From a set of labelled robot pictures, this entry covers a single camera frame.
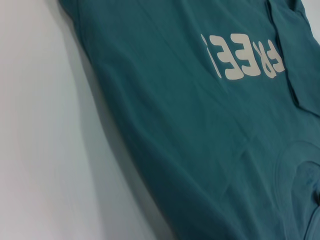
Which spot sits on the blue FREE print t-shirt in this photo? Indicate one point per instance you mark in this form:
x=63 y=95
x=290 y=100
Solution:
x=187 y=125

